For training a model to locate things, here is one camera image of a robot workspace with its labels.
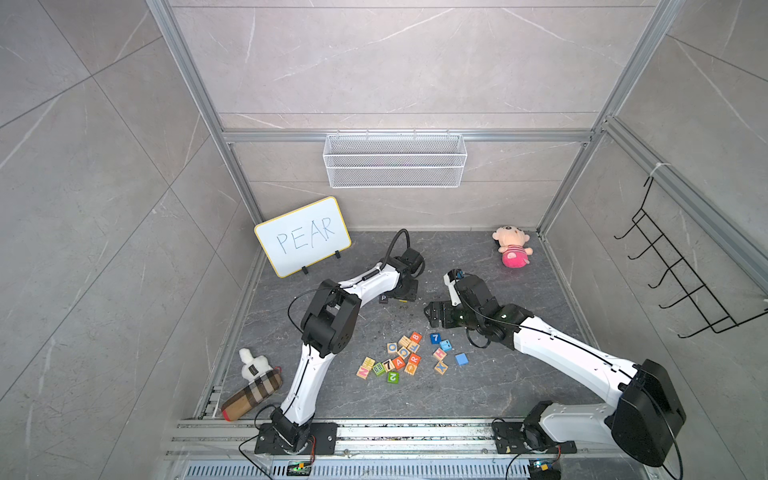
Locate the red A block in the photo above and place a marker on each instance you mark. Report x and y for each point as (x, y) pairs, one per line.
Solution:
(398, 362)

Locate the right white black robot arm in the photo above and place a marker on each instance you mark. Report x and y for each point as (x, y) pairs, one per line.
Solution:
(639, 412)

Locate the black wire hook rack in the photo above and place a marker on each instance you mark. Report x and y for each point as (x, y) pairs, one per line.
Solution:
(716, 317)

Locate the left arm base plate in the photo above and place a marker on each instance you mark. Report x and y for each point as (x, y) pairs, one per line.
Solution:
(317, 437)

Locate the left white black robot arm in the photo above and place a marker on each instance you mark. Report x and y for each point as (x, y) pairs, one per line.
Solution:
(328, 325)

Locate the plaid plush toy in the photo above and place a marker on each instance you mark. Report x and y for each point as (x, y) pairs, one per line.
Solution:
(262, 379)

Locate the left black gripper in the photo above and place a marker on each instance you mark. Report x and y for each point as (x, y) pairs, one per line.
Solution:
(413, 294)

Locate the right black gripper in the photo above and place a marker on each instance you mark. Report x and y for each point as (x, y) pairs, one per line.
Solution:
(446, 307)

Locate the white wire mesh basket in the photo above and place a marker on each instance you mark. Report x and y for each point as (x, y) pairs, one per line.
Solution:
(416, 160)

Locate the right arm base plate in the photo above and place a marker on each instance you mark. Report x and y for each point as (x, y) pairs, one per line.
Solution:
(519, 437)

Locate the whiteboard with PEAR writing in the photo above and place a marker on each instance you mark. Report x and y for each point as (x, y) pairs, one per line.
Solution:
(303, 237)

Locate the light blue block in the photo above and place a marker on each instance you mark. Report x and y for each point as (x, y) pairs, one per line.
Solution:
(446, 345)

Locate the pink plush doll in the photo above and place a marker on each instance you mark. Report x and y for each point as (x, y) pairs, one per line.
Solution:
(512, 246)

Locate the pink N block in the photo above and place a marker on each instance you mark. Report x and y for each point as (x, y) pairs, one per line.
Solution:
(363, 372)

